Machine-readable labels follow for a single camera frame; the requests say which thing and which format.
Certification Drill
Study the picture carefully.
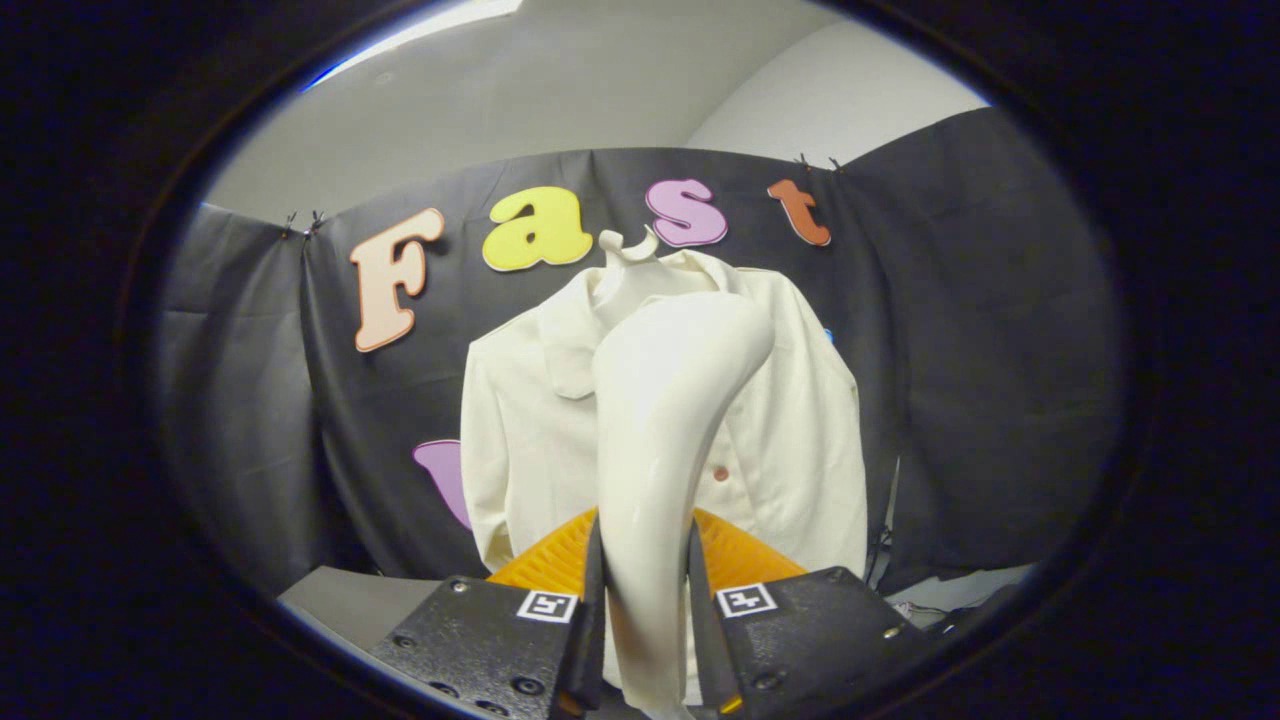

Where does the white mannequin torso stand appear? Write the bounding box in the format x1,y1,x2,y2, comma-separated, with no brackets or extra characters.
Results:
596,227,717,333

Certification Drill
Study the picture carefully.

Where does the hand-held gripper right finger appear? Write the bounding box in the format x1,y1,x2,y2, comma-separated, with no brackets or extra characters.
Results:
686,507,933,717

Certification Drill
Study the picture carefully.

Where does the thin dark cable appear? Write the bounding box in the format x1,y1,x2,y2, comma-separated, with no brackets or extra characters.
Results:
864,455,903,593

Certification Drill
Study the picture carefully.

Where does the grey drawer cabinet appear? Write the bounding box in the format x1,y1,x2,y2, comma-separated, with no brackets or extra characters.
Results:
278,565,453,653

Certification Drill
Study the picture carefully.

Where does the black backdrop cloth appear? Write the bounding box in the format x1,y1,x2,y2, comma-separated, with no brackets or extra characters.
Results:
155,105,1127,603

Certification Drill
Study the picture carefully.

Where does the ceiling light panel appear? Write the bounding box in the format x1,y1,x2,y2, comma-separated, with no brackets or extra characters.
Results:
300,0,523,91

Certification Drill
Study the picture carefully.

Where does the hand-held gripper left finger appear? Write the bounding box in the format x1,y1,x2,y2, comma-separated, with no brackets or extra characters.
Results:
370,507,607,720

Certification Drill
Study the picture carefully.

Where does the cream button shirt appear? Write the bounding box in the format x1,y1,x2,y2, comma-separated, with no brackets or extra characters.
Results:
460,249,869,705

